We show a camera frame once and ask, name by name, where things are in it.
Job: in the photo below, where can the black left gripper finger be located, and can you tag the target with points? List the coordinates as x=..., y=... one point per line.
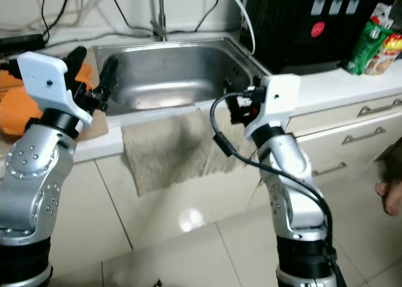
x=78, y=54
x=109, y=75

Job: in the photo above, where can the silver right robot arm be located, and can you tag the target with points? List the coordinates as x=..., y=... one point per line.
x=295, y=199

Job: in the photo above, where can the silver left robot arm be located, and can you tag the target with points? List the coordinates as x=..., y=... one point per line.
x=31, y=180

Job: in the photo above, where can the white kitchen cabinet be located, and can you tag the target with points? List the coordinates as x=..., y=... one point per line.
x=339, y=120

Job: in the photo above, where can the stainless steel sink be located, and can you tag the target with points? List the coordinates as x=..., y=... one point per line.
x=176, y=73

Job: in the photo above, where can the black power adapter brick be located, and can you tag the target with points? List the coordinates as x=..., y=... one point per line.
x=22, y=43

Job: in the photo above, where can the black countertop appliance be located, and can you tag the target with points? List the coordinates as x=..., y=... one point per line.
x=301, y=17

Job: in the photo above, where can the metal faucet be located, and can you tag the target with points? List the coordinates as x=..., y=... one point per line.
x=161, y=14

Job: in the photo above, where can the beige towel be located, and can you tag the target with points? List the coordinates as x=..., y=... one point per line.
x=176, y=152

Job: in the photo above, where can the orange plastic bowl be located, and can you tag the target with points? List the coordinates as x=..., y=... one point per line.
x=12, y=114

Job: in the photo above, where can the green snack packet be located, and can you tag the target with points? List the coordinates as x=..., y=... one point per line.
x=367, y=48

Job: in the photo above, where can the red yellow snack packet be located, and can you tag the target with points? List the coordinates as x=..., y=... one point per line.
x=393, y=56

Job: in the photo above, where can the person leg with bare foot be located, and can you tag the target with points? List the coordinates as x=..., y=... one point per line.
x=391, y=196

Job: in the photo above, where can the black robot foot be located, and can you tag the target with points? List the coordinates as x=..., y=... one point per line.
x=156, y=283

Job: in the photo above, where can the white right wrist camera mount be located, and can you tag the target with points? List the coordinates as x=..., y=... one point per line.
x=276, y=98

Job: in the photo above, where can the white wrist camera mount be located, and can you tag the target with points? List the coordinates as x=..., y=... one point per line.
x=276, y=98
x=47, y=80

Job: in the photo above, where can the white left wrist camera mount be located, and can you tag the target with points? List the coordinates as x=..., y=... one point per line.
x=47, y=80

